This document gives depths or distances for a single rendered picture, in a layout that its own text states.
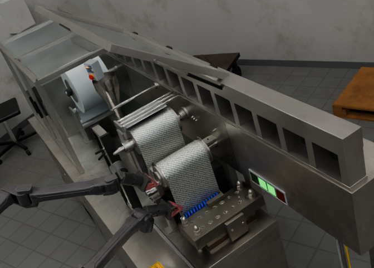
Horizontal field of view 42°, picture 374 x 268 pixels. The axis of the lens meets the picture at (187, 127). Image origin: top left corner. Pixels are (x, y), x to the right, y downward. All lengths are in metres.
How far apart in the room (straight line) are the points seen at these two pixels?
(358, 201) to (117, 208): 1.52
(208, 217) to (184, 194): 0.16
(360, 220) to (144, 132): 1.13
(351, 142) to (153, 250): 1.25
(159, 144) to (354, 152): 1.13
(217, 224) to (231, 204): 0.14
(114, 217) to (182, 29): 3.82
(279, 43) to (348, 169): 4.03
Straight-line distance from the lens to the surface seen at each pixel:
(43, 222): 4.66
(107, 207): 2.87
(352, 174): 1.66
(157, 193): 2.39
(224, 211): 2.34
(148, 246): 2.51
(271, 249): 2.50
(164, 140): 2.46
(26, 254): 4.43
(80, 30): 2.10
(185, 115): 2.53
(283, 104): 1.78
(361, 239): 1.85
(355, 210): 1.74
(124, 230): 2.16
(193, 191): 2.37
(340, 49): 5.33
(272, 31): 5.55
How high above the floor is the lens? 2.57
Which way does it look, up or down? 31 degrees down
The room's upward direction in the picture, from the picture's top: 19 degrees counter-clockwise
